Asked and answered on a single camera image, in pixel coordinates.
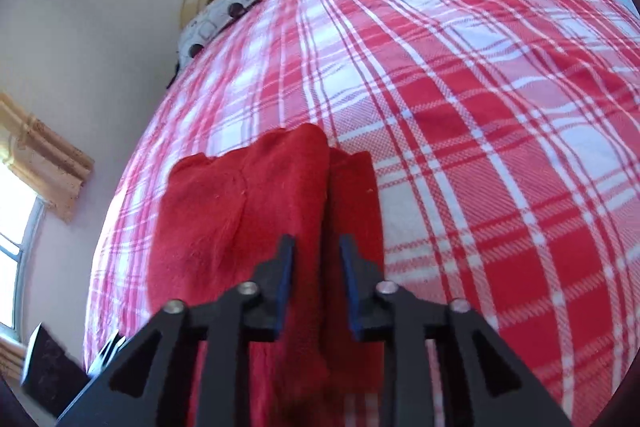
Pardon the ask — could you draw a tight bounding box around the window with grey frame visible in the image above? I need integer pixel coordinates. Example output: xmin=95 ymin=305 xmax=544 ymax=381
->
xmin=0 ymin=162 xmax=48 ymax=343

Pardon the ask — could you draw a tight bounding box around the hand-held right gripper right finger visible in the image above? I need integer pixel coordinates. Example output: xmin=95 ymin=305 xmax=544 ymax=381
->
xmin=340 ymin=235 xmax=573 ymax=427

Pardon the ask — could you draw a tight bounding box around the white printed pillow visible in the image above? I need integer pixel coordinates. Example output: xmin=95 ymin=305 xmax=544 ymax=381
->
xmin=175 ymin=0 xmax=276 ymax=72

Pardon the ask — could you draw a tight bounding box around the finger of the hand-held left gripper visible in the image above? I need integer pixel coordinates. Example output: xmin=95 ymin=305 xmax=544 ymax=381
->
xmin=87 ymin=331 xmax=127 ymax=379

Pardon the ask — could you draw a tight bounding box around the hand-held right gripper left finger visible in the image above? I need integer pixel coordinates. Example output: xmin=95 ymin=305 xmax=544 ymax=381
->
xmin=57 ymin=235 xmax=296 ymax=427

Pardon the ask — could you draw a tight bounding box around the red plaid bed blanket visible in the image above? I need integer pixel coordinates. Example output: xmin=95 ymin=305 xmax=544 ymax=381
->
xmin=82 ymin=0 xmax=640 ymax=427

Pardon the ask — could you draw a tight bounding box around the red fleece garment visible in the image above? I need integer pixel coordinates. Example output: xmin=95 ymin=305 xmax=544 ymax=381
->
xmin=147 ymin=123 xmax=387 ymax=427

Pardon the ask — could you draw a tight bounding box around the yellow patterned curtain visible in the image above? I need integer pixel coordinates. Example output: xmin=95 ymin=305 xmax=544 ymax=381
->
xmin=0 ymin=93 xmax=96 ymax=224

